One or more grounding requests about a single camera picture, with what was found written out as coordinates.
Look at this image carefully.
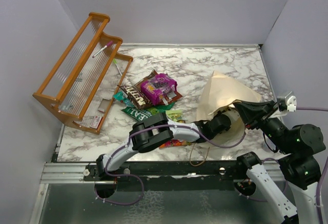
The purple candy bag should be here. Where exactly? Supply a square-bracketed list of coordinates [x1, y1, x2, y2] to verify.
[140, 72, 178, 106]

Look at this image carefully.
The orange wooden rack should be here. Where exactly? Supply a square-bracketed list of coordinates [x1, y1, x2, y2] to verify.
[33, 12, 133, 134]

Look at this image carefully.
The green capped marker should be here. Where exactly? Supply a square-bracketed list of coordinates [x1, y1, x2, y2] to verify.
[113, 59, 123, 76]

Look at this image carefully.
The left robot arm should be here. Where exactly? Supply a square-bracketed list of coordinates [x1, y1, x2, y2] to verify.
[95, 112, 232, 180]

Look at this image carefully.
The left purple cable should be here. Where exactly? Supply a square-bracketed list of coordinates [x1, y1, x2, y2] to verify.
[104, 124, 247, 178]

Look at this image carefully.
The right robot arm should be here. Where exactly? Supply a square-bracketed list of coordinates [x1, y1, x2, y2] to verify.
[233, 96, 327, 223]

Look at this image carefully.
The green chips bag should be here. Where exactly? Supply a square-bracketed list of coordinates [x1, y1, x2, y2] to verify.
[121, 102, 175, 121]

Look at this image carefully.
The red chips bag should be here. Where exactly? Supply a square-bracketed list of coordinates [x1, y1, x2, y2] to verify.
[147, 69, 183, 106]

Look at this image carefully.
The red white small box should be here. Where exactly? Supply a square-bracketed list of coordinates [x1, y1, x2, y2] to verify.
[90, 115, 103, 129]

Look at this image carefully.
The teal snack packet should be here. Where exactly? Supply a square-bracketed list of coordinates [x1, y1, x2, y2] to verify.
[113, 91, 134, 108]

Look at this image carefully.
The light green mints packet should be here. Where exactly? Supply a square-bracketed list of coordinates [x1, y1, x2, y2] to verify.
[166, 110, 186, 123]

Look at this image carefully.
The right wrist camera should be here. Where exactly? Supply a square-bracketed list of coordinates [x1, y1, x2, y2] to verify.
[277, 91, 297, 116]

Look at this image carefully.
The orange fruit candy bag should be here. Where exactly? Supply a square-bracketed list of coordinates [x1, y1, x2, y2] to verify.
[159, 139, 192, 149]

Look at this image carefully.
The pink capped marker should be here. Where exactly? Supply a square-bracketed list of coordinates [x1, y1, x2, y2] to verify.
[92, 40, 113, 58]

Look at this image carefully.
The white paper bag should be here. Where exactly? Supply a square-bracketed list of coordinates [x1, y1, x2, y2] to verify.
[189, 70, 262, 167]

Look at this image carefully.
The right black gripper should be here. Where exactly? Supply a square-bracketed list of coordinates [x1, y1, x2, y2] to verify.
[233, 98, 294, 153]

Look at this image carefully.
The brown snack packet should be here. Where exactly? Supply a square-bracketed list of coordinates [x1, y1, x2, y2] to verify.
[118, 85, 153, 109]

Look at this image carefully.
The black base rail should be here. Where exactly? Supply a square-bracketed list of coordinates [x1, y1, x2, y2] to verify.
[84, 160, 246, 192]

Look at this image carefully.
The grey metal box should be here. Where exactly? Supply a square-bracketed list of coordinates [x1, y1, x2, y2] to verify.
[97, 98, 110, 113]

